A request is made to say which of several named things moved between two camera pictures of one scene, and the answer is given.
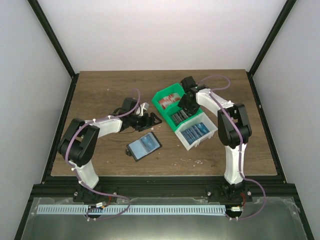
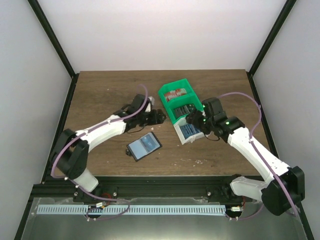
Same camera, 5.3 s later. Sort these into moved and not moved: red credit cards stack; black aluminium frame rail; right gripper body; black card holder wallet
Moved: right gripper body; red credit cards stack
Not moved: black card holder wallet; black aluminium frame rail
